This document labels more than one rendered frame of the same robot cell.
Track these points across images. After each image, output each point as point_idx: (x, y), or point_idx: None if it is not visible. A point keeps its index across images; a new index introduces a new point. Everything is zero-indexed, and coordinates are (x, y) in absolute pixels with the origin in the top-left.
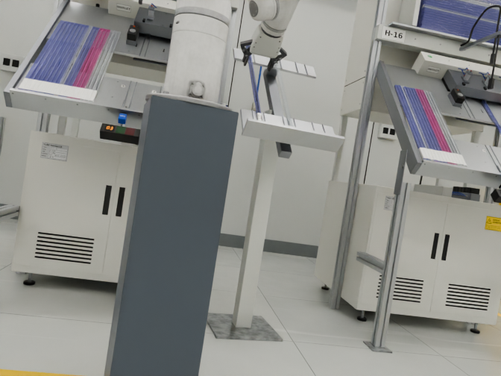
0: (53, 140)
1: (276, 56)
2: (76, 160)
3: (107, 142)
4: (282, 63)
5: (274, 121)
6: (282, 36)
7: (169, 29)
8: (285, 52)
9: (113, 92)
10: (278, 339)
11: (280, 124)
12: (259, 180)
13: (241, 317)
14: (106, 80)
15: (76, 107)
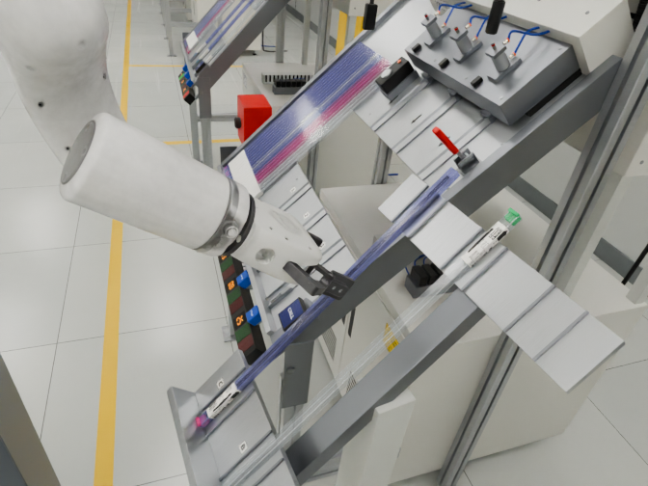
0: (328, 209)
1: (291, 283)
2: None
3: (352, 240)
4: (490, 273)
5: (247, 426)
6: (234, 255)
7: (439, 71)
8: (303, 287)
9: (274, 199)
10: None
11: (247, 444)
12: (337, 480)
13: None
14: (291, 172)
15: None
